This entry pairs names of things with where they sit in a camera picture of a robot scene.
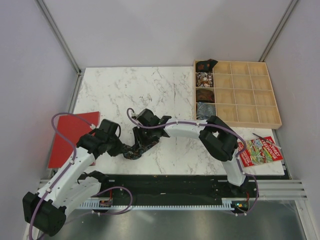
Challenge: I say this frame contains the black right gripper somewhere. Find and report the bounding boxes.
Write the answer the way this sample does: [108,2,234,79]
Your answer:
[132,125,155,151]

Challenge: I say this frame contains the dark blue floral tie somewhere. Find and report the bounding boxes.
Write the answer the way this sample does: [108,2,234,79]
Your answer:
[122,140,159,160]

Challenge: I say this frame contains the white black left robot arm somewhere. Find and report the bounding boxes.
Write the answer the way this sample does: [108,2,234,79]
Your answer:
[22,119,122,239]

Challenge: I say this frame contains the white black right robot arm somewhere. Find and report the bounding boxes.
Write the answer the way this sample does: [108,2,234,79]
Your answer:
[126,108,247,197]

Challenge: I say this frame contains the red flat box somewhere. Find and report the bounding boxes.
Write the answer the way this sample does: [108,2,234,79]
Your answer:
[48,111,101,169]

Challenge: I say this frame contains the grey blue rolled tie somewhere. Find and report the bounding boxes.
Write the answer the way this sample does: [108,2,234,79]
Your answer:
[196,102,216,120]

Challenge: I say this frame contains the dark brown rolled tie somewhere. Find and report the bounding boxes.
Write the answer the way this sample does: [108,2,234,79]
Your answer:
[196,89,215,103]

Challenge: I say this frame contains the multicolour patterned rolled tie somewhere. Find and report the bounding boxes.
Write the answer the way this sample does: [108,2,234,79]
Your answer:
[195,72,214,88]

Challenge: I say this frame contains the black orange rolled tie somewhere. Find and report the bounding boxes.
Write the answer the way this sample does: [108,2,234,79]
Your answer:
[195,59,218,73]

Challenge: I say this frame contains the wooden compartment tray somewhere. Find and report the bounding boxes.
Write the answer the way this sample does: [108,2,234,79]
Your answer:
[193,60,282,130]

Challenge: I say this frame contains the red treehouse children's book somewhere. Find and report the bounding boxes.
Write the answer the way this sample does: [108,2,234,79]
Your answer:
[239,136,284,168]

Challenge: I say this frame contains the thin pencil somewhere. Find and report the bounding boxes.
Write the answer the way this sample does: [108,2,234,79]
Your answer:
[252,133,282,150]

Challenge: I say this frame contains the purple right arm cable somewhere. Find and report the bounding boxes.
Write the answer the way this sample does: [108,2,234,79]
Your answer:
[126,107,260,217]

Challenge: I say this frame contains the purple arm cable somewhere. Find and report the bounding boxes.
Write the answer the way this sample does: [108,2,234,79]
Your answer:
[126,107,260,217]
[27,112,134,240]

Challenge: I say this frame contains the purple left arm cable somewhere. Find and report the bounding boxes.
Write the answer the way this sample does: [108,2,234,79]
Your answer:
[27,112,134,240]

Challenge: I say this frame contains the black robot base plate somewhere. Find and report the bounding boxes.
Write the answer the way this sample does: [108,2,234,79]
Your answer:
[79,173,261,208]

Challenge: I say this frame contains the grey aluminium frame post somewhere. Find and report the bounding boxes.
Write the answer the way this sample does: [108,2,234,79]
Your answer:
[34,0,83,76]

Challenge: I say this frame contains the white slotted cable duct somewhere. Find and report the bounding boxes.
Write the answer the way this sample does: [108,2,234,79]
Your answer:
[79,197,238,210]

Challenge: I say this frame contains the grey right frame post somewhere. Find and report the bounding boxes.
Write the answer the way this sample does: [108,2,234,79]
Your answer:
[258,0,300,62]

